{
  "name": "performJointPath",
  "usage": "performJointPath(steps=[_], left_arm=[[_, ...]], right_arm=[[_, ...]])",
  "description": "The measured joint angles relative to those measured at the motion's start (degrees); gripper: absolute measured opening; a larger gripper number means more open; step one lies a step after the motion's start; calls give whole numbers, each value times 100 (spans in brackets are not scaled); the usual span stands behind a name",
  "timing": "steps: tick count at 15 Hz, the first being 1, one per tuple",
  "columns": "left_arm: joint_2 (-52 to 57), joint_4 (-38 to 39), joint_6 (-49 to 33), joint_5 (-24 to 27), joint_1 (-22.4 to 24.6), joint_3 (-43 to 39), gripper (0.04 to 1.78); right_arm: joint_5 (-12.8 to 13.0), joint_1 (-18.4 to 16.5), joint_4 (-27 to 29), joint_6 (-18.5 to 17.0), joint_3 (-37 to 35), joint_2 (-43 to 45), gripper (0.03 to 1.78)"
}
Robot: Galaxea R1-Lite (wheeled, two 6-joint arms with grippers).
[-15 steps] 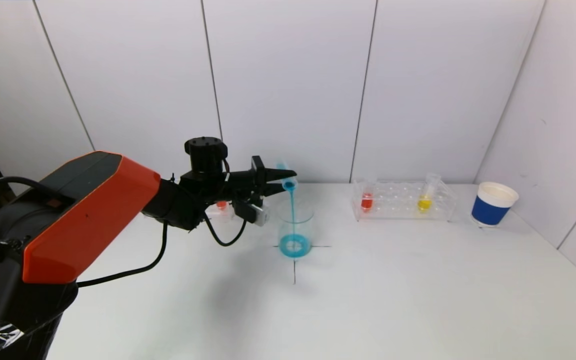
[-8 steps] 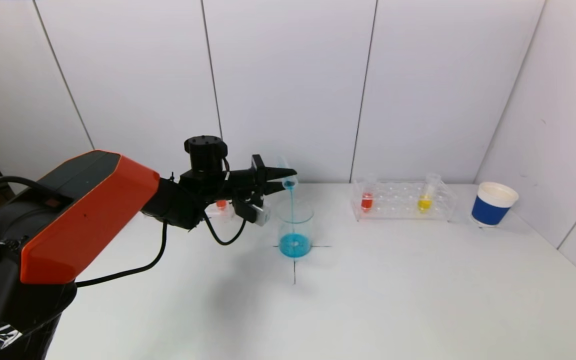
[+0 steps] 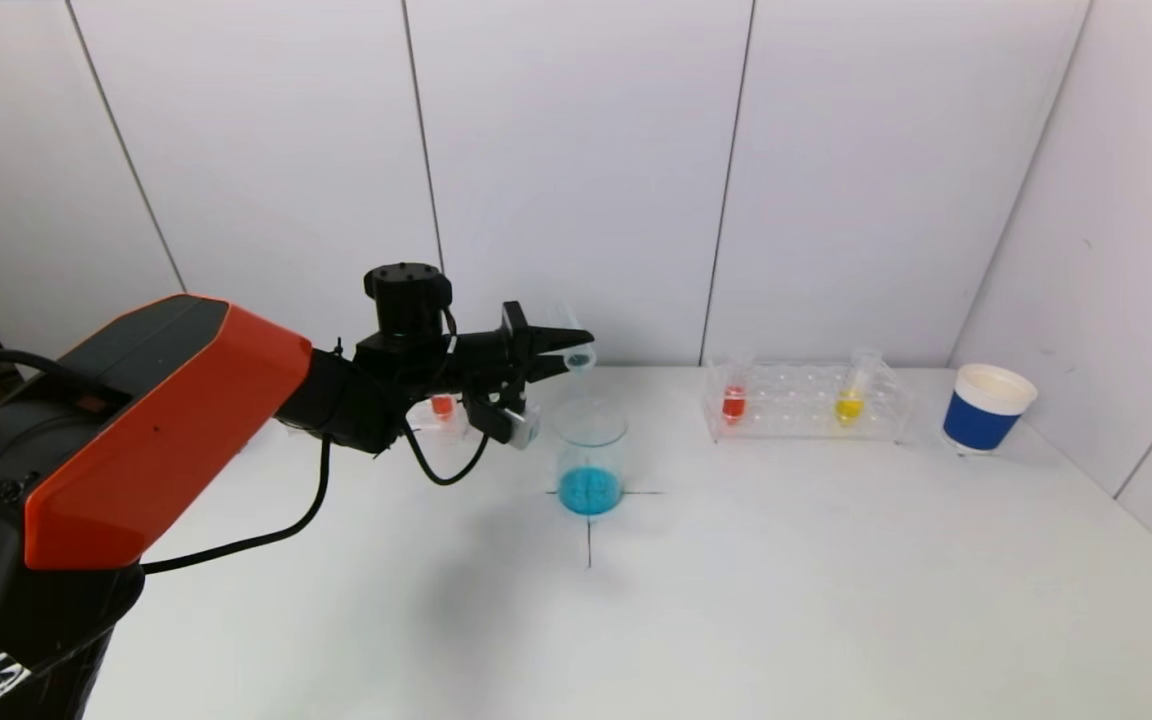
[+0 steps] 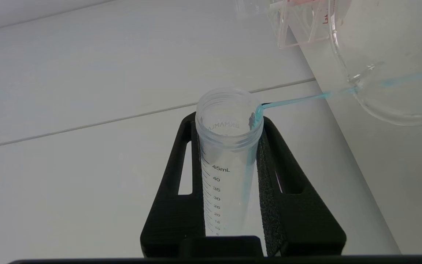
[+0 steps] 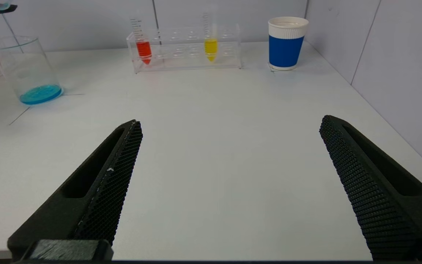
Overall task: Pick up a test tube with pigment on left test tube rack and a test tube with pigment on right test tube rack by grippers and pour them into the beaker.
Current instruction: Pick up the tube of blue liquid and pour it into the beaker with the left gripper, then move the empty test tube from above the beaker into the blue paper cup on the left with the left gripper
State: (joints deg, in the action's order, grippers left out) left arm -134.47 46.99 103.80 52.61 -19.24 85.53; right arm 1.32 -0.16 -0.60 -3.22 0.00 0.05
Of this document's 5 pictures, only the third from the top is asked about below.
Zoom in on clear acrylic test tube rack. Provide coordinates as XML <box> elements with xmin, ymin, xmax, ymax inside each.
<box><xmin>406</xmin><ymin>392</ymin><xmax>474</xmax><ymax>441</ymax></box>
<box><xmin>702</xmin><ymin>362</ymin><xmax>913</xmax><ymax>444</ymax></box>

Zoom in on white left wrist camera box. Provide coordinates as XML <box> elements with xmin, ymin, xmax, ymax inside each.
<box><xmin>466</xmin><ymin>395</ymin><xmax>543</xmax><ymax>451</ymax></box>

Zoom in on test tube with blue pigment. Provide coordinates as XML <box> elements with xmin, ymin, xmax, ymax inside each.
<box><xmin>548</xmin><ymin>303</ymin><xmax>597</xmax><ymax>377</ymax></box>

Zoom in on thin black camera cable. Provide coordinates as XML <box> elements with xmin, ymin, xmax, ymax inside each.
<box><xmin>400</xmin><ymin>415</ymin><xmax>493</xmax><ymax>488</ymax></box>

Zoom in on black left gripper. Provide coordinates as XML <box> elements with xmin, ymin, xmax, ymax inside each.
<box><xmin>452</xmin><ymin>300</ymin><xmax>595</xmax><ymax>401</ymax></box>

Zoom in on white paper cup blue sleeve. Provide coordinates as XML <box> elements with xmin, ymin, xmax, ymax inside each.
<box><xmin>942</xmin><ymin>364</ymin><xmax>1038</xmax><ymax>456</ymax></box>

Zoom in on clear glass beaker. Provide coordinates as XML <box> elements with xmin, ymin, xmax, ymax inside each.
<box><xmin>551</xmin><ymin>400</ymin><xmax>629</xmax><ymax>517</ymax></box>

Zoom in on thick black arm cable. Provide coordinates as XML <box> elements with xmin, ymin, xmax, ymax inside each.
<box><xmin>141</xmin><ymin>430</ymin><xmax>333</xmax><ymax>576</ymax></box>

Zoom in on test tube with yellow pigment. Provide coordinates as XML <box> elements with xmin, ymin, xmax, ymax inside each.
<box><xmin>833</xmin><ymin>347</ymin><xmax>881</xmax><ymax>427</ymax></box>

